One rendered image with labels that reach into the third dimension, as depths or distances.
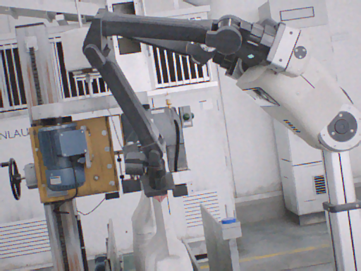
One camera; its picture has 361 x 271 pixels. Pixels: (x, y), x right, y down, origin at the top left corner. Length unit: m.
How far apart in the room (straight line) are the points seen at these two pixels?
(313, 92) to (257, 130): 4.92
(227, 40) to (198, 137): 3.73
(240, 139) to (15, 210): 2.52
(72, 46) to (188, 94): 3.01
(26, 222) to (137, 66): 1.60
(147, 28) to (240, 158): 5.12
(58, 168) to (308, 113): 1.01
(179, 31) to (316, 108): 0.50
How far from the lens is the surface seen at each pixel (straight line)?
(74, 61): 2.57
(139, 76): 4.98
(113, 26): 1.88
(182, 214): 5.57
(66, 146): 2.49
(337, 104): 2.11
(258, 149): 6.94
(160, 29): 1.86
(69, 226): 2.85
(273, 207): 7.00
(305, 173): 6.45
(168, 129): 2.75
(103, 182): 2.77
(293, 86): 2.00
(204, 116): 5.52
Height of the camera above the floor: 1.36
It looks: 3 degrees down
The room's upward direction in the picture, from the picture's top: 9 degrees counter-clockwise
